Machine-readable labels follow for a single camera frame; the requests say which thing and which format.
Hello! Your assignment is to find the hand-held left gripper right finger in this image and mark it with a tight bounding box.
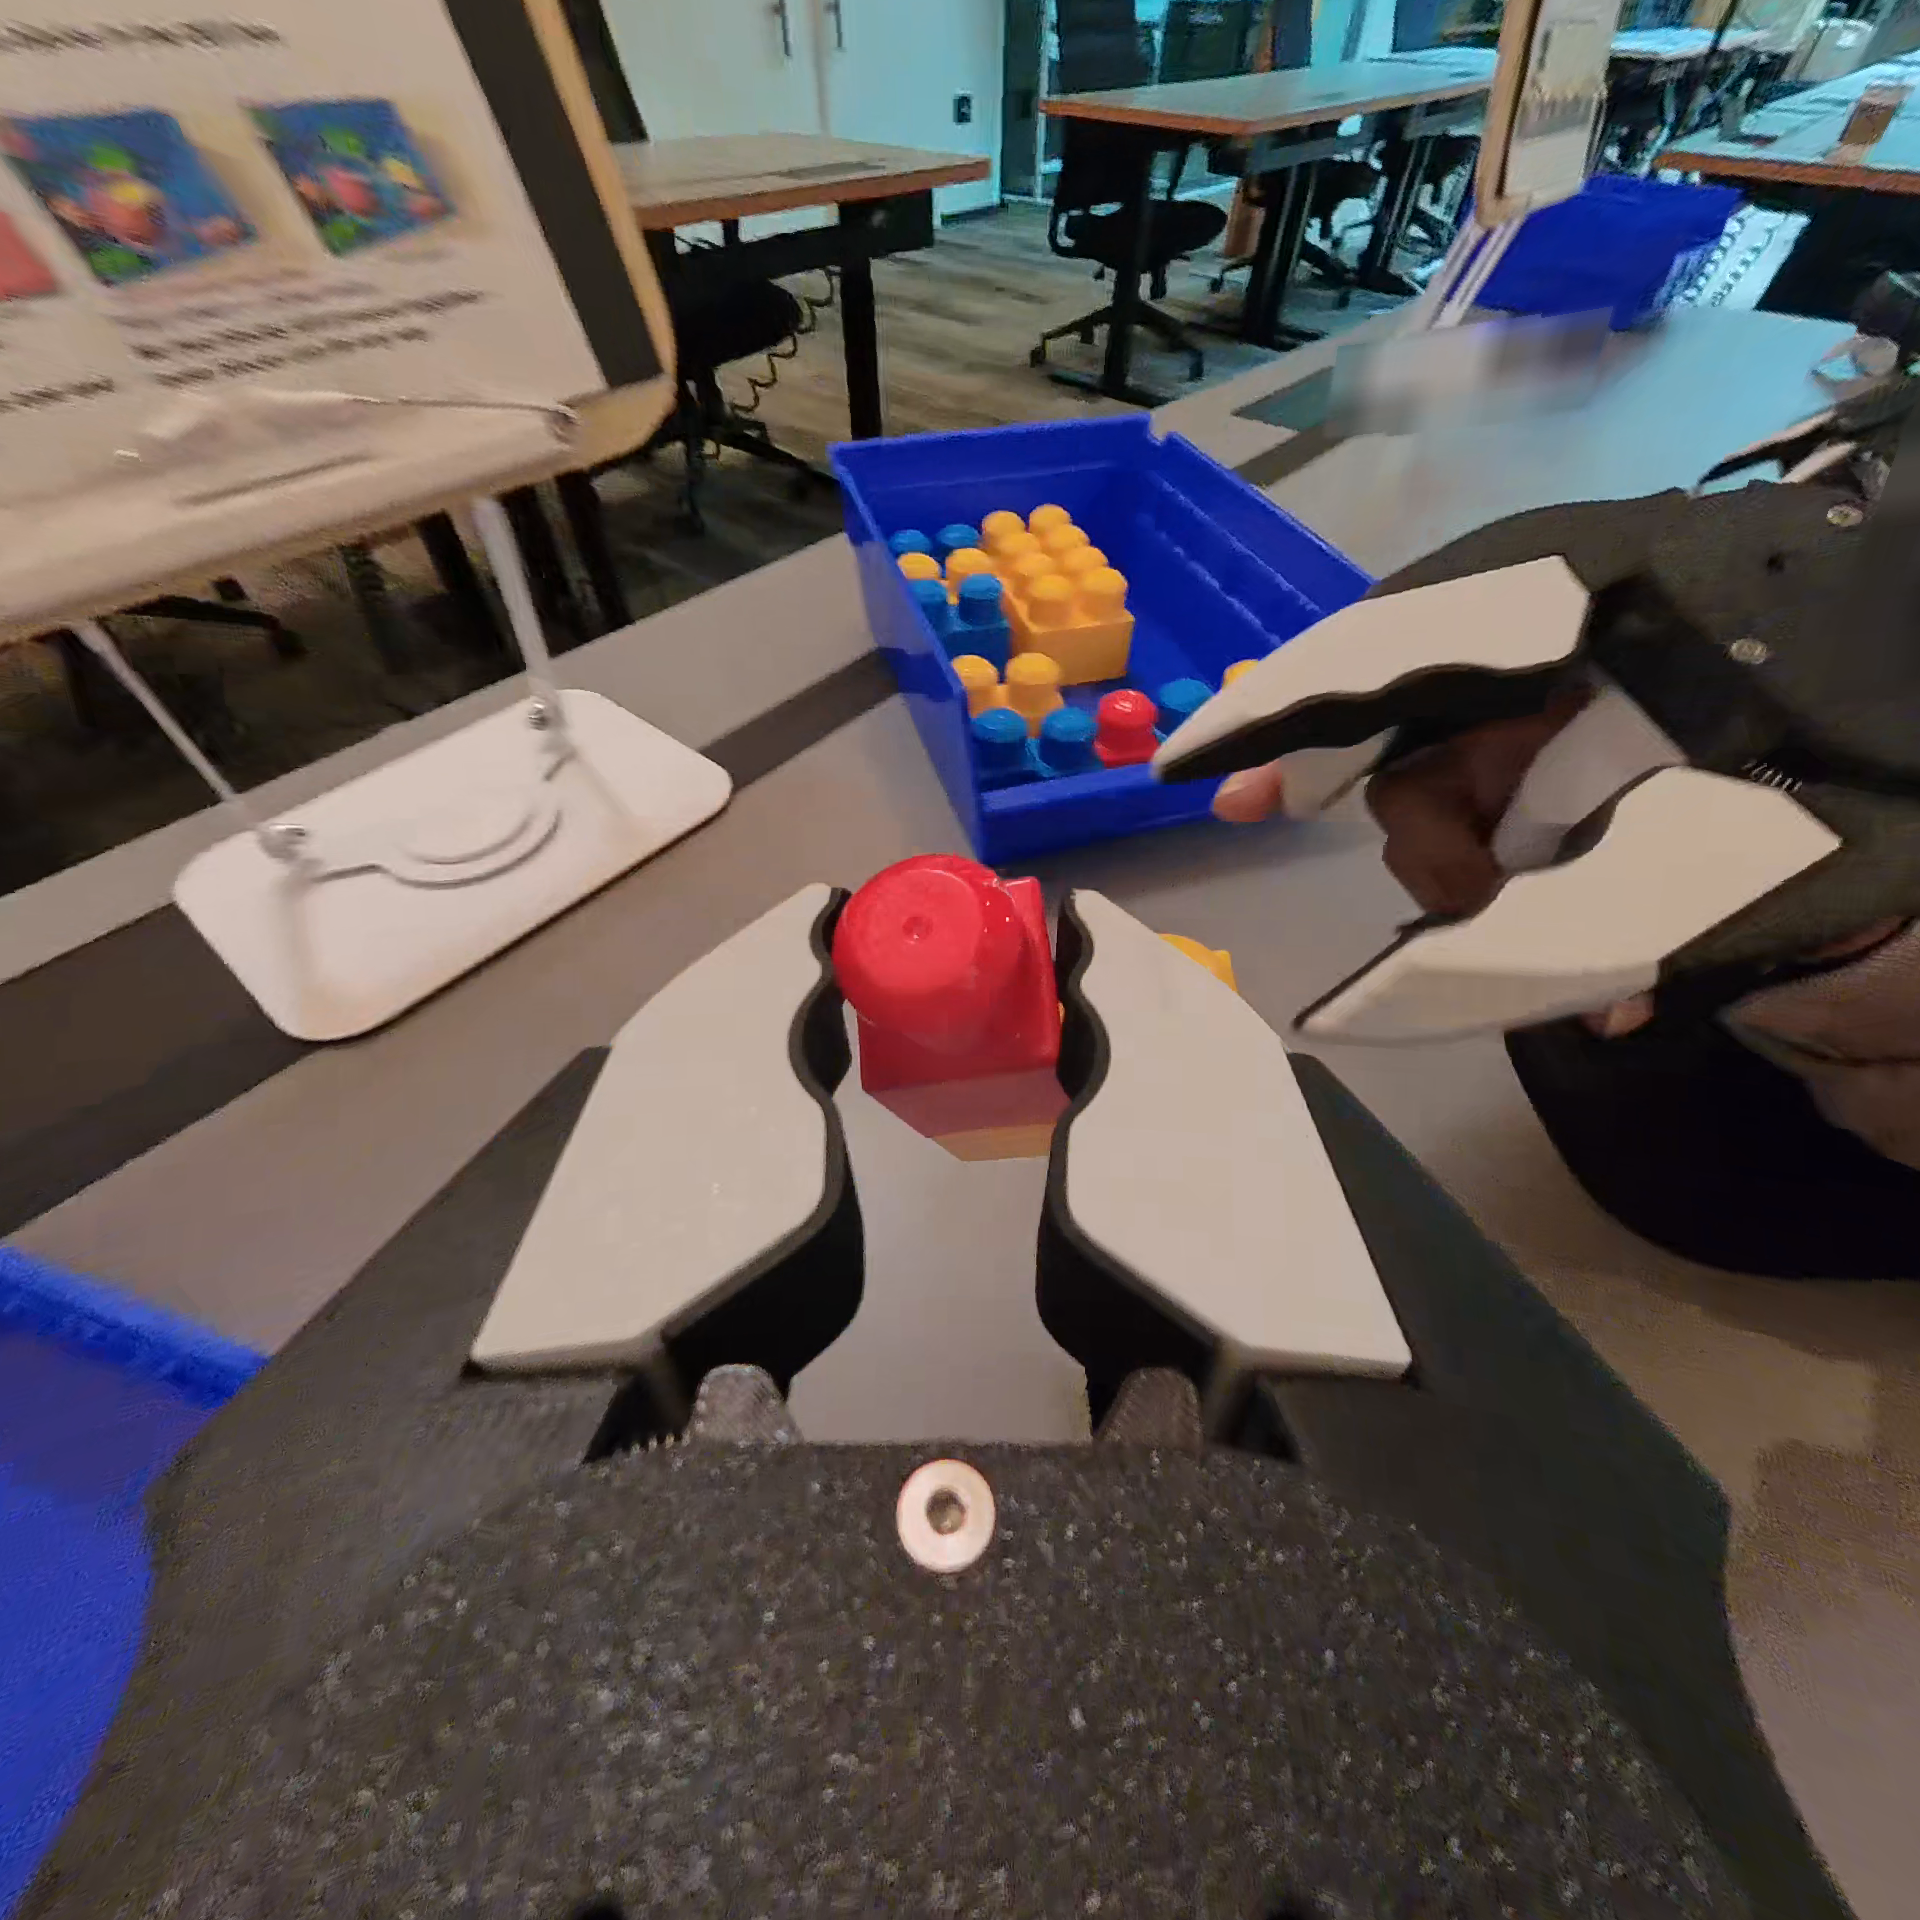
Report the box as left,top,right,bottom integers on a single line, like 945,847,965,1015
1038,888,1415,1402

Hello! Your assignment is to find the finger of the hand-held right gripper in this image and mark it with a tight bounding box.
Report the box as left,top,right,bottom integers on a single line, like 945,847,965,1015
1294,687,1845,1047
1152,556,1594,822

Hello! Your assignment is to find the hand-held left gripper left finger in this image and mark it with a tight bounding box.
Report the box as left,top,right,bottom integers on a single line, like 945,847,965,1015
467,881,867,1402

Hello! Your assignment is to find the blue plastic bin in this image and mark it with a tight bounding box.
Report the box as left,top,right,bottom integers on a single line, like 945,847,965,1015
829,415,1375,866
0,1246,267,1905
1475,170,1743,328

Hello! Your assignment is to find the person's right forearm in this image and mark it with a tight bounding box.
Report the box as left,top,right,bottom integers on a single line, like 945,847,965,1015
1504,913,1920,1280

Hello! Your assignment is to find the person's right hand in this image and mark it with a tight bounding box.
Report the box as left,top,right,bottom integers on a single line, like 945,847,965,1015
1366,718,1583,921

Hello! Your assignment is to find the black office chair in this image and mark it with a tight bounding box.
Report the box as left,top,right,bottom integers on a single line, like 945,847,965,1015
661,223,845,504
1045,0,1233,389

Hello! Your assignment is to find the wooden-top desk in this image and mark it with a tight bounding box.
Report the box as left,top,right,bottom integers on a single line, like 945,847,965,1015
1657,53,1920,318
607,133,994,441
1039,60,1502,357

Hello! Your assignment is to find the wooden board with printed sheet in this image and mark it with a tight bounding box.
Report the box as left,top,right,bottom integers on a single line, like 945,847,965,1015
1475,0,1618,231
0,0,681,636

